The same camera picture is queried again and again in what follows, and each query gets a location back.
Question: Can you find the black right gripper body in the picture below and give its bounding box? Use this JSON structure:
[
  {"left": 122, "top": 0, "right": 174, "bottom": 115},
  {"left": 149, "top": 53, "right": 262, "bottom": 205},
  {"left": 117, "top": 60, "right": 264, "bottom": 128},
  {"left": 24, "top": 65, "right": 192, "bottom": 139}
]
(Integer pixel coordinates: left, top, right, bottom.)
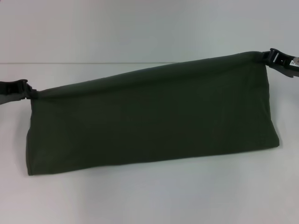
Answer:
[{"left": 274, "top": 51, "right": 299, "bottom": 80}]

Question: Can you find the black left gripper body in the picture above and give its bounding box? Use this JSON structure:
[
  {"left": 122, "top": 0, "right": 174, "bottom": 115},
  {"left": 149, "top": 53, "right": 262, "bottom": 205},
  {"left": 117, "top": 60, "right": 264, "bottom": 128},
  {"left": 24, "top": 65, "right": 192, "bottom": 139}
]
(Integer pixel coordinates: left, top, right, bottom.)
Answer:
[{"left": 0, "top": 80, "right": 25, "bottom": 104}]

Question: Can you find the dark green t-shirt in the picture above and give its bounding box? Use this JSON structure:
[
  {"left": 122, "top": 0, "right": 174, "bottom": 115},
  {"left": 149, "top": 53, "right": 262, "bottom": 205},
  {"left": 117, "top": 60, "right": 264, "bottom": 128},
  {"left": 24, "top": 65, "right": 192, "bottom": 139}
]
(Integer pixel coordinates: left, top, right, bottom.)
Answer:
[{"left": 26, "top": 50, "right": 281, "bottom": 177}]

